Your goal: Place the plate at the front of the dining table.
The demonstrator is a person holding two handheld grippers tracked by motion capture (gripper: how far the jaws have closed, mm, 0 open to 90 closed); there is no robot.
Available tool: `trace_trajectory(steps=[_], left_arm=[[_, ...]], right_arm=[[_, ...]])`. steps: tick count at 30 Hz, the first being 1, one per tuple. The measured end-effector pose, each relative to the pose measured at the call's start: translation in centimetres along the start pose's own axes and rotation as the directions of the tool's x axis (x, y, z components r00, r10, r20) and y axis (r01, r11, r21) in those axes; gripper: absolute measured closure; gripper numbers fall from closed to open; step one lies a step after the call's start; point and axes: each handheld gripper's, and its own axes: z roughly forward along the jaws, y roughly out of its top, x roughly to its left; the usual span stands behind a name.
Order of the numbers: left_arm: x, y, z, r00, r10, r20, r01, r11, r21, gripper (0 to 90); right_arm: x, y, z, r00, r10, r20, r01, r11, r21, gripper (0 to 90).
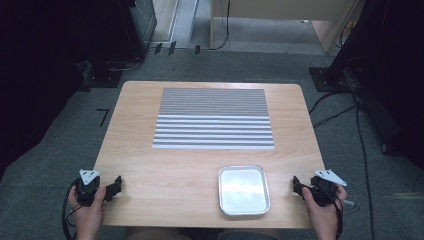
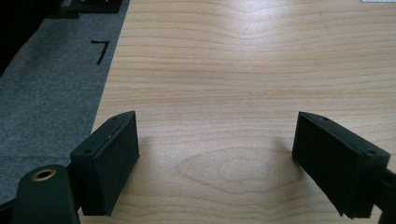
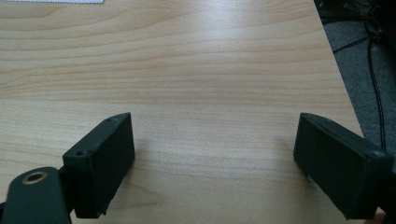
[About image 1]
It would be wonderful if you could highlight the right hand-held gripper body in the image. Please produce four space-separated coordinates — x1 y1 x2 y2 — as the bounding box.
309 168 348 208

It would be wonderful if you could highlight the shiny metal tray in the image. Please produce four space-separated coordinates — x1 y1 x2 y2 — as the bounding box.
217 164 272 217

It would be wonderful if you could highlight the light wooden cabinet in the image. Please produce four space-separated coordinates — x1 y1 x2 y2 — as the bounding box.
209 0 365 54

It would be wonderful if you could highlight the long black floor cable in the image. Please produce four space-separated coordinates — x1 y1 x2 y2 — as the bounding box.
353 104 377 240

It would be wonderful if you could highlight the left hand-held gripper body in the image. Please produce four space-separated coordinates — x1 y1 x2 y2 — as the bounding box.
73 168 108 207

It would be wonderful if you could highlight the black stand base plate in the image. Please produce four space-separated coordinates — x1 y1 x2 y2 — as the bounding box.
308 66 355 94
81 59 125 90

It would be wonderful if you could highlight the pale floor tape strip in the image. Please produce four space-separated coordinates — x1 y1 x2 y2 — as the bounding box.
380 191 424 201

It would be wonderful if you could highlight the dark curtain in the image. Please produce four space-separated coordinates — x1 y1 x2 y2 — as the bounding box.
0 0 134 181
324 0 424 169

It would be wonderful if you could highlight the black hanging cable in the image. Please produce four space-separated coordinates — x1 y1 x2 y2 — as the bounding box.
211 0 232 52

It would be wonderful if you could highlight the left hand-held gripper cable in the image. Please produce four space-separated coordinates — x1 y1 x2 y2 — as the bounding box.
61 181 84 240

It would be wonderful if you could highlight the black floor tape corner mark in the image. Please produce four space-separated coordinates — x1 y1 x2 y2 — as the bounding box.
96 107 110 128

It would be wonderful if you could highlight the grey striped placemat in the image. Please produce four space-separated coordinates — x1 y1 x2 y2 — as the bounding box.
152 87 276 150

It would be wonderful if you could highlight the dark equipment cabinet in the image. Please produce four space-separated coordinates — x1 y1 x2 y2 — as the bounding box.
128 0 158 59

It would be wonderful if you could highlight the person's right hand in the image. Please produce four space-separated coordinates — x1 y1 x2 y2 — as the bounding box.
301 184 349 234

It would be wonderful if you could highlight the right hand-held gripper cable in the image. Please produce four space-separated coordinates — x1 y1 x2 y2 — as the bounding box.
328 186 345 240

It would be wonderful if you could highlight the person's left hand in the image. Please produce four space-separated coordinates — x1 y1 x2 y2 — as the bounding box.
67 185 107 234

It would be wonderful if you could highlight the hand-held gripper cable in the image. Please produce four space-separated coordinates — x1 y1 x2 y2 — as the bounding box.
328 186 345 240
61 181 84 240

